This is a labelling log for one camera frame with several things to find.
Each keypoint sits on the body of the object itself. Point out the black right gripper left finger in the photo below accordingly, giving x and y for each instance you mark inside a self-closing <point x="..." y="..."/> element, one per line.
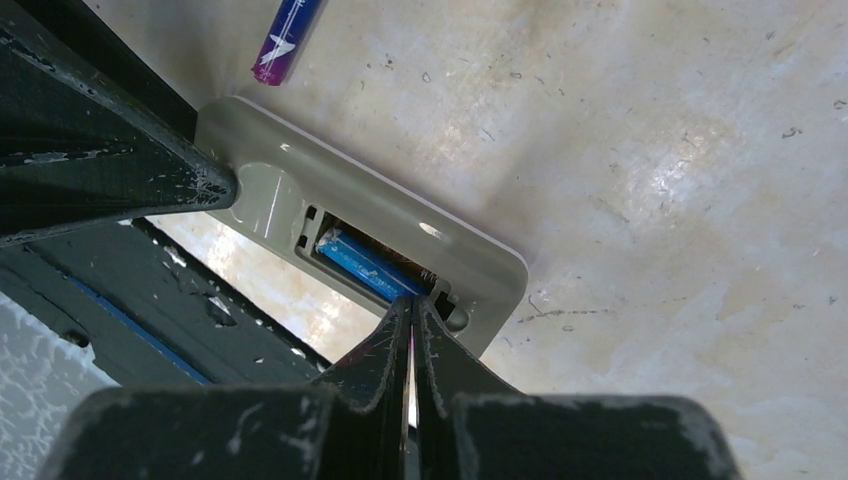
<point x="348" y="423"/>

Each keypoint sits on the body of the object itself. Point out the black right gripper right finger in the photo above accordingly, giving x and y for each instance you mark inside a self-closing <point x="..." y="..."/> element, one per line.
<point x="474" y="425"/>

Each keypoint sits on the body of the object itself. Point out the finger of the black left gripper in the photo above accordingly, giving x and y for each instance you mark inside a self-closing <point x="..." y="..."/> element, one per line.
<point x="90" y="133"/>

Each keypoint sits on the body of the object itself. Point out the purple blue AAA battery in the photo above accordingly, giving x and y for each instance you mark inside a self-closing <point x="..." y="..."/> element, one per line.
<point x="287" y="32"/>

